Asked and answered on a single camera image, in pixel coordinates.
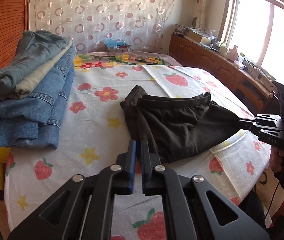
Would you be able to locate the colourful floral blanket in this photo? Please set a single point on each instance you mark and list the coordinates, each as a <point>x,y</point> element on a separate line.
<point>110,60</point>

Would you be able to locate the white floral bed sheet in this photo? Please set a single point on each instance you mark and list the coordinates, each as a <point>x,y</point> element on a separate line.
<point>94,133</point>

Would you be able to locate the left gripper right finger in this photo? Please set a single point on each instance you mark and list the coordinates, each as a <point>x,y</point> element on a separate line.
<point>193,207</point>

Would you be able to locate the sheer circle pattern curtain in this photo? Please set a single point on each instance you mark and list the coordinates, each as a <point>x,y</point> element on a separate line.
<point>89,23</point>

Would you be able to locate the window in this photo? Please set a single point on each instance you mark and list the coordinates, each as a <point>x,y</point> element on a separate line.
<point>256,28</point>

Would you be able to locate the blue folded denim jeans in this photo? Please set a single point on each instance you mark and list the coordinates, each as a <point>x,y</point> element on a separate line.
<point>35,121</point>

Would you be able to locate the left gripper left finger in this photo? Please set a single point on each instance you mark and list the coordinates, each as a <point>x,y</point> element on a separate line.
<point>83,207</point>

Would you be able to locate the black shorts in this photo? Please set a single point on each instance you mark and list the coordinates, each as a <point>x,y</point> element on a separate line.
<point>177,128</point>

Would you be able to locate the grey-blue folded jeans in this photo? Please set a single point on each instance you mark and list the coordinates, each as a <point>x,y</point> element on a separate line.
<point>33,49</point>

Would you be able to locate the wooden cabinet row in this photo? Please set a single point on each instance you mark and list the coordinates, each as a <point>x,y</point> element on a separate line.
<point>257,98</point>

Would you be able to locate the white cup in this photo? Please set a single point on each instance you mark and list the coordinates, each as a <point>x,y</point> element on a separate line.
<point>224,50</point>

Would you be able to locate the beige folded pants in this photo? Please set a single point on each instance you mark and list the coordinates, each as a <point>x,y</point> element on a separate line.
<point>26,86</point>

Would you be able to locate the cardboard box blue tissue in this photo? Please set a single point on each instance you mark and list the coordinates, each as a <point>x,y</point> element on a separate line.
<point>116,46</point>

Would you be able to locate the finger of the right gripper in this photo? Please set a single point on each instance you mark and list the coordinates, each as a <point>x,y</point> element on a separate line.
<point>253,127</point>
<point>245,122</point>

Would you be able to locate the cardboard box on cabinet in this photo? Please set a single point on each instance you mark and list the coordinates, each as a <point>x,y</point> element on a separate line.
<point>199,37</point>

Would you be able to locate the right hand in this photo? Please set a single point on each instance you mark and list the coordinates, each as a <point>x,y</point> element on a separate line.
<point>276,161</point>

